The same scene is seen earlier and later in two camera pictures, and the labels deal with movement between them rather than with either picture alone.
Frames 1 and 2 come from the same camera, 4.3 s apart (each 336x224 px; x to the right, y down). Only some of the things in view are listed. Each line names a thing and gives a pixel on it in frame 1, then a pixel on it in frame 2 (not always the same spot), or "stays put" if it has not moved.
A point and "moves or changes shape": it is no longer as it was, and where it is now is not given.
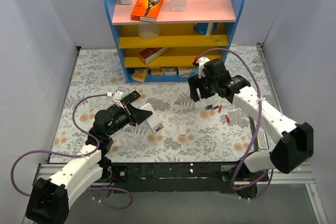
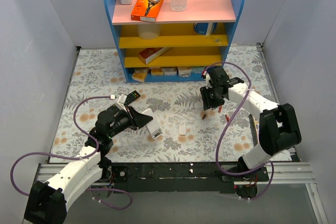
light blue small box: (195, 71) stays put
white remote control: (153, 120) moves or changes shape
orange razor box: (148, 6) stays put
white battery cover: (182, 130) stays put
